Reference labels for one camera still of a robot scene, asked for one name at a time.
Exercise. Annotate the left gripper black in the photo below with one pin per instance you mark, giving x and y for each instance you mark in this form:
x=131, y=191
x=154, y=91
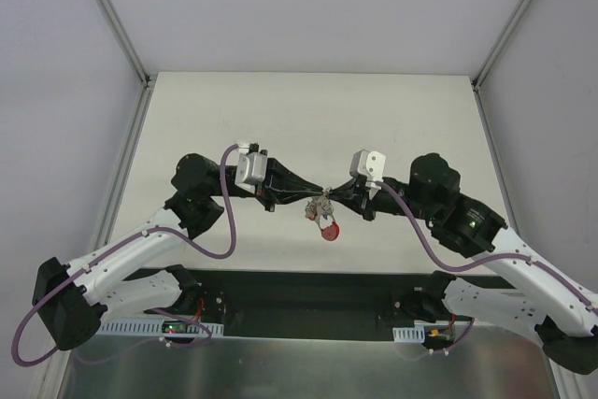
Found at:
x=270, y=181

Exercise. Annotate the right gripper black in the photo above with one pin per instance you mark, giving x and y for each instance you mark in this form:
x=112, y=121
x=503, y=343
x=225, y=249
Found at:
x=365, y=200

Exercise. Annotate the metal key holder red handle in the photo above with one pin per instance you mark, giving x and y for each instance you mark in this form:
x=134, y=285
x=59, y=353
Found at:
x=320, y=210

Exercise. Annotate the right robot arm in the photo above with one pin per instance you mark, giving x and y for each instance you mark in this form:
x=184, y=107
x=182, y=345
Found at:
x=485, y=270

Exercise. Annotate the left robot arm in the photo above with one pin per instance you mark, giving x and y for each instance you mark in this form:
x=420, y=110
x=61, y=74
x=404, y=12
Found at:
x=75, y=298

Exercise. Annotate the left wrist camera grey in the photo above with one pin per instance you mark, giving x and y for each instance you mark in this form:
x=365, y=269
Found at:
x=250, y=171

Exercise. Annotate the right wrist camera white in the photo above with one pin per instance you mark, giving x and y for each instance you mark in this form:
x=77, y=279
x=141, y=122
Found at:
x=369, y=164

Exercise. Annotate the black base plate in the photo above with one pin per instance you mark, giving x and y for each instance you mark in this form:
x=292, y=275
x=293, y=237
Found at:
x=292, y=305

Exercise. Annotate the right white cable duct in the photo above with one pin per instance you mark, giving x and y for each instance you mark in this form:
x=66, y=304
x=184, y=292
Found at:
x=409, y=335

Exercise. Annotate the white cable duct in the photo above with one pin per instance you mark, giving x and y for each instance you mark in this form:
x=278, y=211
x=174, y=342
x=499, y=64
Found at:
x=409, y=335
x=155, y=327

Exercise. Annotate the left aluminium frame post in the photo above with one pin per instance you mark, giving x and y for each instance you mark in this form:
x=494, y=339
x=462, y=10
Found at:
x=124, y=41

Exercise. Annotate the aluminium frame post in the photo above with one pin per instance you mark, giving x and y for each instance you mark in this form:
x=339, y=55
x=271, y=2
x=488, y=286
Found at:
x=124, y=41
x=499, y=45

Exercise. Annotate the left white cable duct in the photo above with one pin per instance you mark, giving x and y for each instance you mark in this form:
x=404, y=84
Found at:
x=155, y=327

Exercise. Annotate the right aluminium frame post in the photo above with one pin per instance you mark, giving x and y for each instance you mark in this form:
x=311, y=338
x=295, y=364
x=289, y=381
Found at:
x=499, y=45

